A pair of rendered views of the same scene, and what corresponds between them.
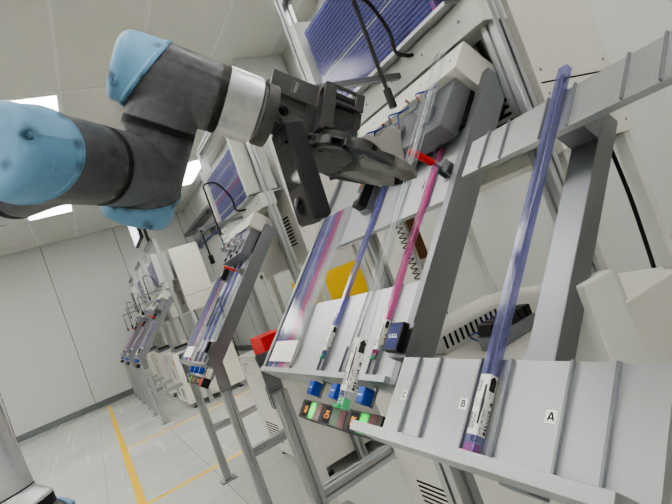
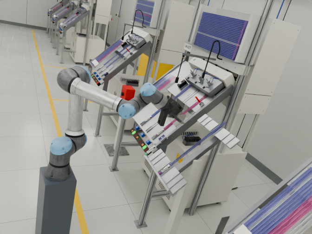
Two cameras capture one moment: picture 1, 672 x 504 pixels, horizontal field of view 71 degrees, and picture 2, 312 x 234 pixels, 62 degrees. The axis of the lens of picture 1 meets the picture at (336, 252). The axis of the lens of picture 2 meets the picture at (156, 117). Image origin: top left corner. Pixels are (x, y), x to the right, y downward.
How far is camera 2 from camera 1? 1.06 m
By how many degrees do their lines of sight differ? 23
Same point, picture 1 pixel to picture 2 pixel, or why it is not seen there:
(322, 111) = (173, 109)
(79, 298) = not seen: outside the picture
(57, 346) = not seen: outside the picture
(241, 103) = (160, 104)
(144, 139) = (141, 103)
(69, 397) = (15, 13)
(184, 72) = (154, 97)
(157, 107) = (146, 100)
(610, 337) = (192, 170)
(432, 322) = (172, 138)
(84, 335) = not seen: outside the picture
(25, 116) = (131, 112)
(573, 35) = (267, 82)
